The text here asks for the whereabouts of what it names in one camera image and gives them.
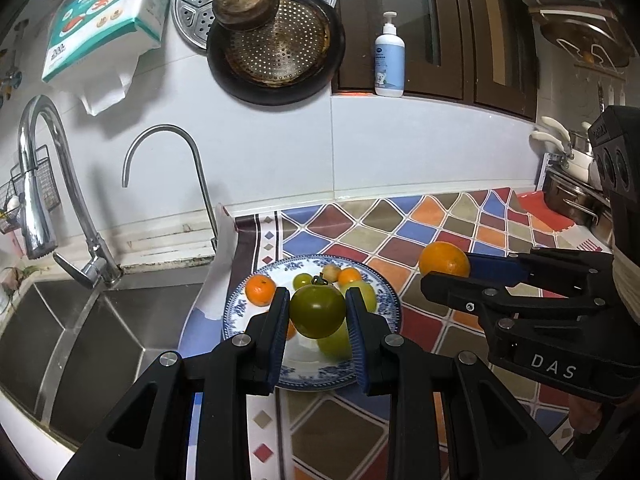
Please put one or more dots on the small green tomato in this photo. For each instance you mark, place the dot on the small green tomato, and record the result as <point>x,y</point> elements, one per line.
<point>301,280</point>

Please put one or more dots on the person's right hand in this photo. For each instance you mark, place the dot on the person's right hand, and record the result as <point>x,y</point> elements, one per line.
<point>585,417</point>

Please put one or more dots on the small brown longan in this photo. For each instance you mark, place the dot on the small brown longan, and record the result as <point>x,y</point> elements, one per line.
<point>329,273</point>

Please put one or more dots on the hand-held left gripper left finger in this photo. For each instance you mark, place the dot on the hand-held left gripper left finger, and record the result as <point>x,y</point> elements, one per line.
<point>279,351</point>

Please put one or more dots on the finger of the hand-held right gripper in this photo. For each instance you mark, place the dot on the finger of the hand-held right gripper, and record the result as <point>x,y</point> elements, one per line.
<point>495,270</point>
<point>450,287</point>

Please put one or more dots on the large chrome faucet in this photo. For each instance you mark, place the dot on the large chrome faucet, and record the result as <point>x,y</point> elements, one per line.
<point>32,220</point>

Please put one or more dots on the small tangerine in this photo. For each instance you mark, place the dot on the small tangerine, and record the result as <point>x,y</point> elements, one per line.
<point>260,291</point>

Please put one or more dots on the round metal steamer plate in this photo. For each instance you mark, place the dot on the round metal steamer plate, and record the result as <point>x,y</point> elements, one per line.
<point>195,5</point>

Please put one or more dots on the black frying pan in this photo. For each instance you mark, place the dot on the black frying pan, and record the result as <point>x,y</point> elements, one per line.
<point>280,94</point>

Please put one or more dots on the small oval kumquat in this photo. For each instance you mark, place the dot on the small oval kumquat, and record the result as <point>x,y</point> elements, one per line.
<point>350,276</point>

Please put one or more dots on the orange with stem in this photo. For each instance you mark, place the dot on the orange with stem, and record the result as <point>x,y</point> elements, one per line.
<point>442,259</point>

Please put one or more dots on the colourful diamond patterned mat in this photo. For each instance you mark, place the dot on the colourful diamond patterned mat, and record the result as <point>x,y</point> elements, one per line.
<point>330,440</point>

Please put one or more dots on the white pump bottle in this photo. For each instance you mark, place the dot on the white pump bottle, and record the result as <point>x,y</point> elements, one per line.
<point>390,65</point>

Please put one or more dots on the stainless steel pot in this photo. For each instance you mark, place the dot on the stainless steel pot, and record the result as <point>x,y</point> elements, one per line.
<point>604,225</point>
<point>570,202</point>

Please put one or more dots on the green apple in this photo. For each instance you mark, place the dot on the green apple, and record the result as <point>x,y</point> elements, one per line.
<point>367,297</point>
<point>335,345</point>

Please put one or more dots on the stainless steel sink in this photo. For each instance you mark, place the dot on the stainless steel sink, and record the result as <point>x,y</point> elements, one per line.
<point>100,360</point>

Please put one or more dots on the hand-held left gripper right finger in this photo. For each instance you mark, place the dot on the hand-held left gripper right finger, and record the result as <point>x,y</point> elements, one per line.
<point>357,351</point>

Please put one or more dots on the paper towel pack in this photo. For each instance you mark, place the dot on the paper towel pack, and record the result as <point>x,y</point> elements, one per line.
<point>100,25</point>

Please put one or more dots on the perforated metal strainer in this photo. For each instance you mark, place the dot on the perforated metal strainer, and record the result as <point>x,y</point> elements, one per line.
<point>290,45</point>

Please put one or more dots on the thin gooseneck faucet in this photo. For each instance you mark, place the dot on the thin gooseneck faucet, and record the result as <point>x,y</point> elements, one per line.
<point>203,190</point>

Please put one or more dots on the blue and white plate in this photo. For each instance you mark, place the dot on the blue and white plate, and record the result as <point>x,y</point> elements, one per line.
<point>300,362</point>

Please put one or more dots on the red cloth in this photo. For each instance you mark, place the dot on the red cloth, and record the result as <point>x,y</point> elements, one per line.
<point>540,210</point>

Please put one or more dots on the green tomato with calyx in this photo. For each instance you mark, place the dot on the green tomato with calyx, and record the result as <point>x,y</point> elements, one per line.
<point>317,310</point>

